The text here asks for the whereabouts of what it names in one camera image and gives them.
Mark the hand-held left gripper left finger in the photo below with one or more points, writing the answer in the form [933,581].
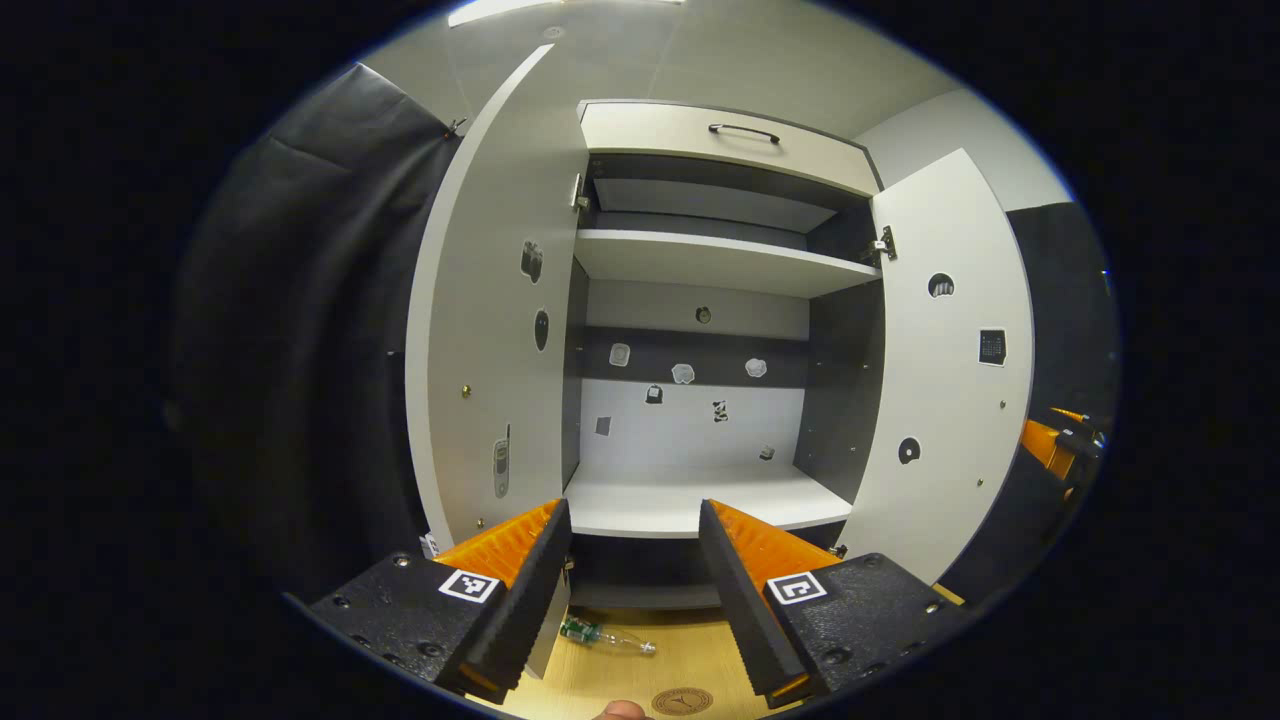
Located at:
[525,600]

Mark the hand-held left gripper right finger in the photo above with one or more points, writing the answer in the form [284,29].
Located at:
[745,600]

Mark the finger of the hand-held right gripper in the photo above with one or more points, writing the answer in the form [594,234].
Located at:
[1070,414]
[1042,448]

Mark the clear plastic bottle green label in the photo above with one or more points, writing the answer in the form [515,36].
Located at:
[600,635]

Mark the white cabinet door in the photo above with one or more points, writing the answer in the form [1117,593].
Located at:
[490,300]
[940,400]

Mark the white and grey cabinet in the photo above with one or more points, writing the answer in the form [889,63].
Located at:
[840,400]

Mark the metal door hinge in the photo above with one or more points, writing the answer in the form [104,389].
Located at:
[580,192]
[883,245]

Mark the white cabinet shelf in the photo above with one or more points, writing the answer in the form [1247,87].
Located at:
[720,260]

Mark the black backdrop cloth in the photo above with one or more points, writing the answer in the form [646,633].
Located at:
[300,350]

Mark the ceiling light panel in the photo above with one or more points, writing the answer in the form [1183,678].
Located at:
[560,8]

